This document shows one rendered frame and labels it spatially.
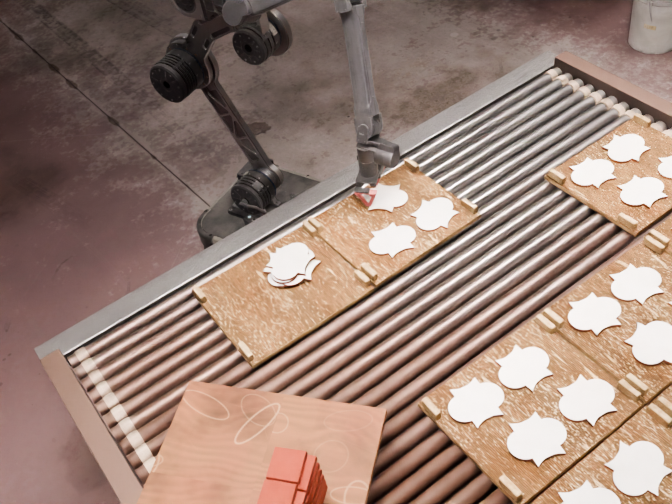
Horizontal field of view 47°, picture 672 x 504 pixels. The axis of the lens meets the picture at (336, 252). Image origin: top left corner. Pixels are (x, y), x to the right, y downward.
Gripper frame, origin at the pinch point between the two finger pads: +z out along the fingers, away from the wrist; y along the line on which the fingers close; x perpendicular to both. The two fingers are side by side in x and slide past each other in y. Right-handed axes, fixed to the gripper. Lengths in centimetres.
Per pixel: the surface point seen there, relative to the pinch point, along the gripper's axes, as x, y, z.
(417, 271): -19.3, -27.3, 3.5
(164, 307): 52, -51, 4
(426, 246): -20.5, -18.8, 1.7
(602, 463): -71, -80, 2
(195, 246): 108, 54, 95
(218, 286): 37, -42, 2
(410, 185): -11.0, 6.8, 1.6
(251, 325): 22, -55, 2
